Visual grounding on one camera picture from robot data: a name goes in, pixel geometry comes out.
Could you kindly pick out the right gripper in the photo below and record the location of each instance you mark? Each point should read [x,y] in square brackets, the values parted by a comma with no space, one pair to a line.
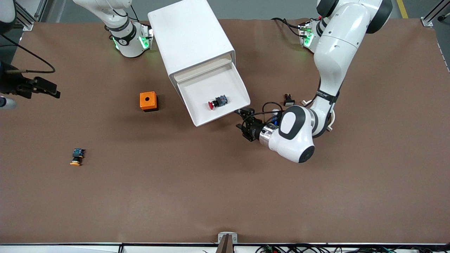
[10,85]

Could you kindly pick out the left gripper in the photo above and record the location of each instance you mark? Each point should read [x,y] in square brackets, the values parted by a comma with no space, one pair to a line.
[254,129]

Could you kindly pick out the red mushroom push button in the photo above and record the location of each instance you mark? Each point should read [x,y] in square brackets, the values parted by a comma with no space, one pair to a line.
[219,101]

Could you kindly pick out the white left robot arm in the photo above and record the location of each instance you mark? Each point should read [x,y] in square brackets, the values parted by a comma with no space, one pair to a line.
[334,52]

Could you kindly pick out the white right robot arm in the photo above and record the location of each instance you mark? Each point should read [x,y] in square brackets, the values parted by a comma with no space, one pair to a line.
[130,45]

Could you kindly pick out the black white-faced push button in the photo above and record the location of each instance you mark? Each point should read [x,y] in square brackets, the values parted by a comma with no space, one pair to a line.
[289,102]

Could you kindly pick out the yellow mushroom push button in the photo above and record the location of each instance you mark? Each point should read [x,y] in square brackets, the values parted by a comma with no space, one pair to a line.
[78,154]

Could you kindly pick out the orange button box with hole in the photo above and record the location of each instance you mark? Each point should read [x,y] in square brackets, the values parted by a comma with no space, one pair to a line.
[143,104]

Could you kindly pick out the white drawer cabinet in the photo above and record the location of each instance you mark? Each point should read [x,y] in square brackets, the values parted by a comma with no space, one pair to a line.
[186,31]

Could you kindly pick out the brown table mat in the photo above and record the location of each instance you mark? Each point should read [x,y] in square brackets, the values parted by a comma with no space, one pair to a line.
[225,175]

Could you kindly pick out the white curved plastic bracket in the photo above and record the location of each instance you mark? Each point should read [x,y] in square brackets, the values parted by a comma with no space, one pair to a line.
[304,103]

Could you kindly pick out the aluminium frame profile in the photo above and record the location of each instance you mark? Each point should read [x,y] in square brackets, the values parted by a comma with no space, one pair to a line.
[27,25]
[427,22]

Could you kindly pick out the grey metal mount bracket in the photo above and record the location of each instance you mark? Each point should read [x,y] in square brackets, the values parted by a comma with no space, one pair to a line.
[222,238]

